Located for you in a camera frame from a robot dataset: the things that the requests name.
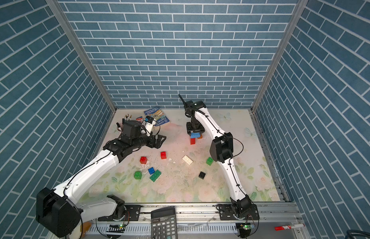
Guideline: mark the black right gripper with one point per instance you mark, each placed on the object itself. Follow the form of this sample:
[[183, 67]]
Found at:
[[189, 129]]

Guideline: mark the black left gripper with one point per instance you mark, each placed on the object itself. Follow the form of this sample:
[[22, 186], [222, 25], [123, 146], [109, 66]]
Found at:
[[152, 144]]

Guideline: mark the light blue long lego brick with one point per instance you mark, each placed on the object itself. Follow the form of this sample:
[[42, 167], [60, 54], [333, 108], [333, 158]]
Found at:
[[195, 135]]

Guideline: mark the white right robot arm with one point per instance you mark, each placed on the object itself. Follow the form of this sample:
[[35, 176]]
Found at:
[[221, 151]]

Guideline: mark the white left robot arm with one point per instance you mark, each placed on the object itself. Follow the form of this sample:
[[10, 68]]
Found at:
[[59, 210]]

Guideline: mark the blue small lego brick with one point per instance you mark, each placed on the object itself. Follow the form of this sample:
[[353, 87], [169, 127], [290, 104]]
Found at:
[[151, 170]]

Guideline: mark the white flat lego plate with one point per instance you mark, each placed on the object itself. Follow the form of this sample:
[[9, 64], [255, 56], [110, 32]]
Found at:
[[187, 160]]

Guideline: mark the green square lego brick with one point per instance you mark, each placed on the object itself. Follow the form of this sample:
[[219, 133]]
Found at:
[[138, 175]]

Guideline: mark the green long lego brick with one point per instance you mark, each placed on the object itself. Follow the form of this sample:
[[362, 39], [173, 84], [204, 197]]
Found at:
[[155, 175]]

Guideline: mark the green lego brick right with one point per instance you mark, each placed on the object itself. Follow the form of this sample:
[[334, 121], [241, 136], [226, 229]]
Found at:
[[209, 161]]

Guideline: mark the black lego brick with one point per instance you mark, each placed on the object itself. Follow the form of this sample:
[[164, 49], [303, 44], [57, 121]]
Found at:
[[202, 175]]

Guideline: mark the blue Treehouse paperback book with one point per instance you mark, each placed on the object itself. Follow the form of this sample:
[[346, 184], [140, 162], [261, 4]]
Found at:
[[158, 116]]

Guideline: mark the bundle of pencils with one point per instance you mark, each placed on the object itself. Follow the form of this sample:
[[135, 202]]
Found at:
[[126, 118]]

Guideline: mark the pink metal pencil bucket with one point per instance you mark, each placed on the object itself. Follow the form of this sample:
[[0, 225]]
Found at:
[[119, 127]]

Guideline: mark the black calculator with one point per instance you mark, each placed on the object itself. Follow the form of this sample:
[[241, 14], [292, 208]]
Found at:
[[164, 223]]

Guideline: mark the red white marker pen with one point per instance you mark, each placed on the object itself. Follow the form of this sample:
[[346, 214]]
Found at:
[[289, 227]]

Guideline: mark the aluminium corner post right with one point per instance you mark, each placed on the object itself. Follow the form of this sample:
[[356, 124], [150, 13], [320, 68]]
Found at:
[[300, 6]]

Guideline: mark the aluminium corner post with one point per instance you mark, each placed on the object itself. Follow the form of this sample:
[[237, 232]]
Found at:
[[74, 40], [300, 6]]

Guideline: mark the aluminium corner post left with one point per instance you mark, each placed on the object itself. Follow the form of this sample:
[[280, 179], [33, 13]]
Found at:
[[74, 40]]

